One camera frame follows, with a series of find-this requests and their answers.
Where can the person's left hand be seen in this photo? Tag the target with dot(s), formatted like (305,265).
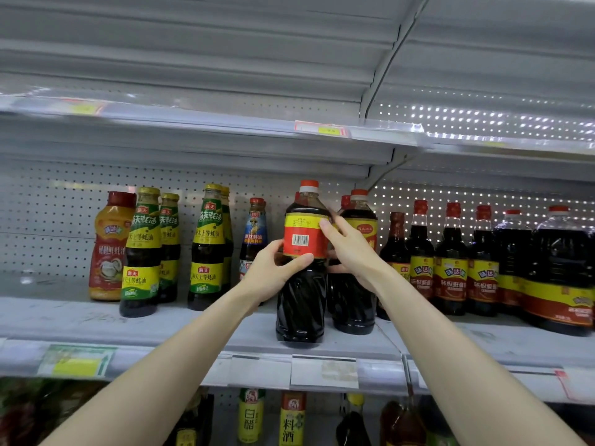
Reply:
(262,278)

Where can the person's right hand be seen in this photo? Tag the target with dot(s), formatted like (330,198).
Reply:
(358,264)

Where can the soy sauce bottle red cap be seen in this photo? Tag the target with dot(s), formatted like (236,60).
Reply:
(353,306)
(302,306)

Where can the white metal store shelving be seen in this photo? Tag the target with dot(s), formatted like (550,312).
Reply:
(186,41)

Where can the person's right forearm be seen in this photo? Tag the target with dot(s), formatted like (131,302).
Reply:
(465,376)

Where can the person's left forearm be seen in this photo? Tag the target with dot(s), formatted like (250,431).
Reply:
(158,390)

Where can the row of dark red-capped bottles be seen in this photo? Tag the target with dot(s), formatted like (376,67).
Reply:
(558,283)

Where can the blue label dark bottle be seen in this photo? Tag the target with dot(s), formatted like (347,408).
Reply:
(253,237)

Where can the yellow-capped green label bottle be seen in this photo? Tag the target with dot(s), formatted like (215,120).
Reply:
(206,274)
(139,274)
(228,227)
(169,246)

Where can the red label dark sauce bottle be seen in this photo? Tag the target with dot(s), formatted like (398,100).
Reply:
(345,201)
(297,196)

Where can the small pink yellow price tag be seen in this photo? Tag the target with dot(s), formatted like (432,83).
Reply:
(323,129)

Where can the amber bottle yellow red label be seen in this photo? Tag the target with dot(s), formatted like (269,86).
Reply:
(293,424)

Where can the dark bottle orange label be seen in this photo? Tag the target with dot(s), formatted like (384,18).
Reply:
(353,432)

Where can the large amber cooking wine jug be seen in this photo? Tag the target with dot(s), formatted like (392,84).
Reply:
(400,432)

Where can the dark bottle with green label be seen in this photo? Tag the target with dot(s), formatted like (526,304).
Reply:
(435,437)

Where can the yellow green price tag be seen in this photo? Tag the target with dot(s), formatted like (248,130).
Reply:
(74,362)

